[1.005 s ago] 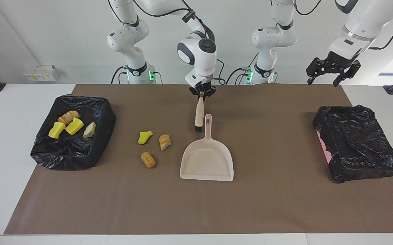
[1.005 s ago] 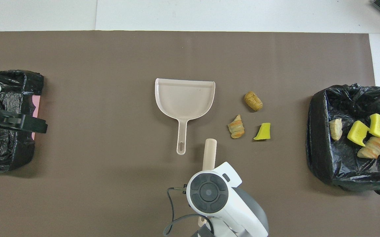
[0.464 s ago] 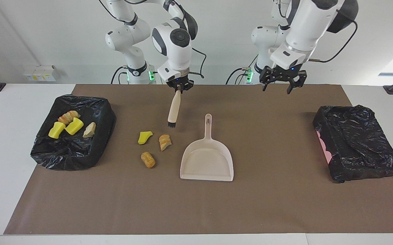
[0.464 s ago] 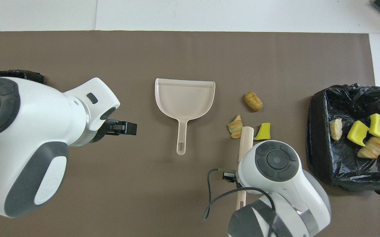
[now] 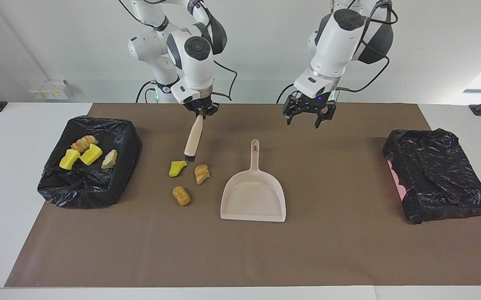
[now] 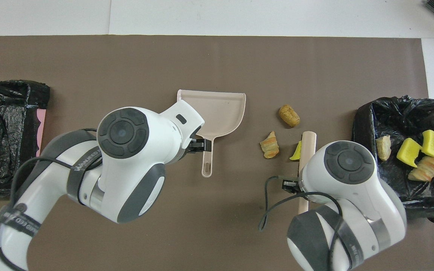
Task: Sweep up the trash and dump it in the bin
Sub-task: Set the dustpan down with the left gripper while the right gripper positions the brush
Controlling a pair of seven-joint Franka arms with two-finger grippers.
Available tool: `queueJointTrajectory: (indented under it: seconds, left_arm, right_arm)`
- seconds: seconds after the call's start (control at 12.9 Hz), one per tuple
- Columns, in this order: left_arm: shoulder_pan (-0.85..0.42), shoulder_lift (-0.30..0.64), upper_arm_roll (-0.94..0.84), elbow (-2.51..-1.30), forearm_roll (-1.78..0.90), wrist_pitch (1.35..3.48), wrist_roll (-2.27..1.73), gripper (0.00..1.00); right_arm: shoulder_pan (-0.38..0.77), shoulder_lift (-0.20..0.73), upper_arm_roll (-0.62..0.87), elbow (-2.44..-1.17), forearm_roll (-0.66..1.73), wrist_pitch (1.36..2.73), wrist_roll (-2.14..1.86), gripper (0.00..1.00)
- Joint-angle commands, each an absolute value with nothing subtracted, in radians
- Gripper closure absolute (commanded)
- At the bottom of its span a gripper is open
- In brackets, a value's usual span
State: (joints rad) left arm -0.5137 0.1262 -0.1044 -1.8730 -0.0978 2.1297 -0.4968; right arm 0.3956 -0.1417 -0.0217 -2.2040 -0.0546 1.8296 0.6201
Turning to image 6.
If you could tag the rounded striped croissant piece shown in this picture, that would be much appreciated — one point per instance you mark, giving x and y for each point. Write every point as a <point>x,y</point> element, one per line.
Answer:
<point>425,171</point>

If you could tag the yellow sponge wedge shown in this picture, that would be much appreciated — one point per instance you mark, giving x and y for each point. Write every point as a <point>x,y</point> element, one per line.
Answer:
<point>296,154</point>

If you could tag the pale torn bread piece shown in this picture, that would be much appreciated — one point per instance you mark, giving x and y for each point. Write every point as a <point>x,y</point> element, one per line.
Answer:
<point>383,147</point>

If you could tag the beige plastic dustpan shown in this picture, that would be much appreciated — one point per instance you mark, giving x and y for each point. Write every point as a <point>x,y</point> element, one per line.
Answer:
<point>224,113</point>

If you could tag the blocky yellow sponge piece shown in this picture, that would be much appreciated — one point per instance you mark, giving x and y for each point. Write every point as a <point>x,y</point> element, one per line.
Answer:
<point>431,143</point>

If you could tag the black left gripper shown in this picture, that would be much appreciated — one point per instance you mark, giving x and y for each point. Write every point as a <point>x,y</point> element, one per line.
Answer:
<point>193,147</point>

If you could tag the brown table mat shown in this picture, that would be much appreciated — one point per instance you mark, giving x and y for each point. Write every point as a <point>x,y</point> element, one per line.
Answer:
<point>217,56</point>

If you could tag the pointed striped croissant piece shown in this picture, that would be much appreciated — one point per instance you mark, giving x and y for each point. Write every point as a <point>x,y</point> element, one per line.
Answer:
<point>270,146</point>

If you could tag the black bag lined bin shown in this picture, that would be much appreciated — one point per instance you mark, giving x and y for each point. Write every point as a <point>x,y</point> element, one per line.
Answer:
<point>390,113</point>

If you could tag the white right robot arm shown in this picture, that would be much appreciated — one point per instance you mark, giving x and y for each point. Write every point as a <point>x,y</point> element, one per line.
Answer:
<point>356,210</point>

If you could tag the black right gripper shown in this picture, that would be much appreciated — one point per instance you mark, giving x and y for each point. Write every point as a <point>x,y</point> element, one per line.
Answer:
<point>290,186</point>

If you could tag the beige hand brush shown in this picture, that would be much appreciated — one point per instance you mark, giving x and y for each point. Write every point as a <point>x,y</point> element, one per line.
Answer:
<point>309,145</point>

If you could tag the notched yellow sponge piece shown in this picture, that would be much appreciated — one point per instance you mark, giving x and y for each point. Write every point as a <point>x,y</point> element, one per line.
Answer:
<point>408,152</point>

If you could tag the brown oval bread roll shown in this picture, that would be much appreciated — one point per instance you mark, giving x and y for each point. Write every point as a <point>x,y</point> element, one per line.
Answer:
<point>289,116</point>

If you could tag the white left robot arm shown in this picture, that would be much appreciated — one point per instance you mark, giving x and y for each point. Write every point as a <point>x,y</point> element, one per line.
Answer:
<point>134,165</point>

